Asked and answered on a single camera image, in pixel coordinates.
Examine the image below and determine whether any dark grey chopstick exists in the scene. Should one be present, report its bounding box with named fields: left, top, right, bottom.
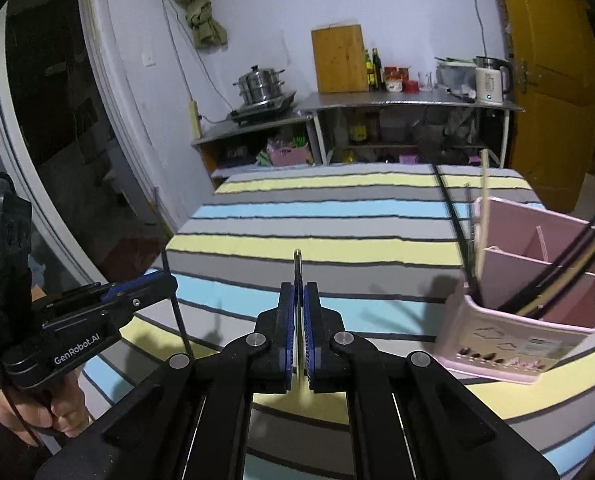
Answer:
left=465, top=184, right=478, bottom=286

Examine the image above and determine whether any striped cloth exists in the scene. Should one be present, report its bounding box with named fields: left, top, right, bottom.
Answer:
left=52, top=164, right=595, bottom=480

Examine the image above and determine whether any black wall cable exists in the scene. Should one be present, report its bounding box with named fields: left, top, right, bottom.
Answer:
left=460, top=0, right=493, bottom=61

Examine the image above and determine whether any pink plastic utensil holder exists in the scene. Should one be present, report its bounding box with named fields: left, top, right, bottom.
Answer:
left=435, top=196, right=595, bottom=386

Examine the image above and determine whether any tall metal table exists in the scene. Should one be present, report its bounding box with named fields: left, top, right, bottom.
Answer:
left=295, top=87, right=525, bottom=168

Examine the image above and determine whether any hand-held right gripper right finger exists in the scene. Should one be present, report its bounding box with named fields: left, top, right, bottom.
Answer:
left=305, top=284, right=561, bottom=480

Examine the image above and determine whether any grey basin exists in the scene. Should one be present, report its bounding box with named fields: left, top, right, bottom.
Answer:
left=435, top=57, right=478, bottom=96

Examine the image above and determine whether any white electric kettle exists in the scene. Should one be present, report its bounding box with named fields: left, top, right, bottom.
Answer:
left=474, top=56, right=512, bottom=107

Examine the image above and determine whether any green hanging cloth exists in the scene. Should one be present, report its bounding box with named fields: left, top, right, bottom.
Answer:
left=160, top=0, right=228, bottom=50

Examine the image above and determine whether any dark bag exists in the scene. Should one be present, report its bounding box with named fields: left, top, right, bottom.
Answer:
left=412, top=110, right=481, bottom=163

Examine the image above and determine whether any wooden cutting board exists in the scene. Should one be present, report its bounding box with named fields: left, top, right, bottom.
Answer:
left=311, top=25, right=369, bottom=94

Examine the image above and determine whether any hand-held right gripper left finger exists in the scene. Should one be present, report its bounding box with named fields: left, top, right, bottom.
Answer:
left=35, top=282, right=296, bottom=480

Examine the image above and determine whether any white door frame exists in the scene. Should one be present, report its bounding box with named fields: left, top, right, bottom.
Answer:
left=0, top=0, right=178, bottom=291

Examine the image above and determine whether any pink plastic basket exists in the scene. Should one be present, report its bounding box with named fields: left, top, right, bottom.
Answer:
left=268, top=142, right=311, bottom=167

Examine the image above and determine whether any person's left hand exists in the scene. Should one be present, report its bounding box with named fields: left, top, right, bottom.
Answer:
left=0, top=375, right=91, bottom=433

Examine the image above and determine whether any black induction cooker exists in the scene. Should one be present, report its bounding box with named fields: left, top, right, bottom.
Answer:
left=226, top=90, right=298, bottom=128

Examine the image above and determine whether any yellow wooden door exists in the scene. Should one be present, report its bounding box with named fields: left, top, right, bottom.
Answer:
left=492, top=0, right=595, bottom=213

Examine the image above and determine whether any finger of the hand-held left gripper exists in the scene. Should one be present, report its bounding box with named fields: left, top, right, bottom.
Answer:
left=100, top=271, right=172, bottom=303
left=118, top=275, right=178, bottom=313

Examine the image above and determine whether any low metal table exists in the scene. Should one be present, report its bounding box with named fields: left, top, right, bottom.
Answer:
left=192, top=110, right=314, bottom=171

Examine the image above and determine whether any steel steamer pot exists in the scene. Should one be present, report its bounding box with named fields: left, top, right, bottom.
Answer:
left=234, top=65, right=284, bottom=106

